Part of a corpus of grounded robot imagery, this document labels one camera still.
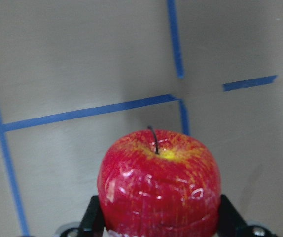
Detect red apple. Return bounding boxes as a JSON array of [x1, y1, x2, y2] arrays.
[[97, 129, 221, 237]]

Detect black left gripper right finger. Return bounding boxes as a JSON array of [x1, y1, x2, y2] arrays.
[[217, 194, 247, 237]]

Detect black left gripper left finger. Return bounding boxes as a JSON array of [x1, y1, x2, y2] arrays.
[[78, 195, 105, 237]]

